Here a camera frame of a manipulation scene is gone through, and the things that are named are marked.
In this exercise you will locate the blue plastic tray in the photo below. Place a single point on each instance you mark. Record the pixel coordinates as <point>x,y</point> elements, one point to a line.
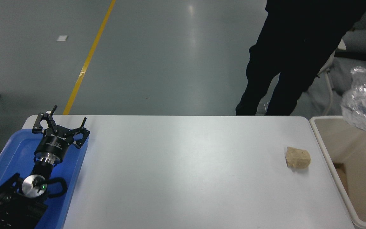
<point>11,152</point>

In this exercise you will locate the person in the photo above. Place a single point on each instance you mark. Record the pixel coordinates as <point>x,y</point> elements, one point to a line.
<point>297,38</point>

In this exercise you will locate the crumpled tan paper ball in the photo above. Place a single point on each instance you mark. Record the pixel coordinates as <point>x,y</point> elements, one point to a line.
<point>298,158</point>

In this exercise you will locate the silver foil tray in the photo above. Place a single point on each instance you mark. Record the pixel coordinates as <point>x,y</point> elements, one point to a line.
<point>365,101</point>

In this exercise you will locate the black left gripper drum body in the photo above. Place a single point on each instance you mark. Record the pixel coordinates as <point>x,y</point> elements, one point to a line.
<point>53,144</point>

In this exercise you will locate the large pale plastic bin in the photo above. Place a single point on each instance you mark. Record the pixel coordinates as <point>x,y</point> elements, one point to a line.
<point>335,133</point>

